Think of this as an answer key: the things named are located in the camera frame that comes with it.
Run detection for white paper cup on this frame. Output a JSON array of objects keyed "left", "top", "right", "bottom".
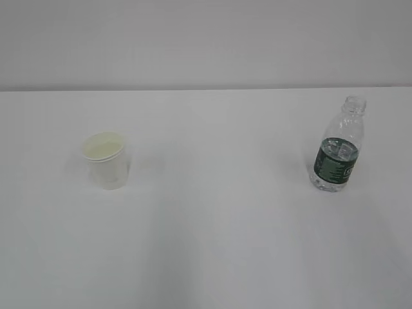
[{"left": 82, "top": 132, "right": 129, "bottom": 190}]

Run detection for clear plastic water bottle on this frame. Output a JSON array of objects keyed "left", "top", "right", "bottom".
[{"left": 310, "top": 96, "right": 366, "bottom": 192}]

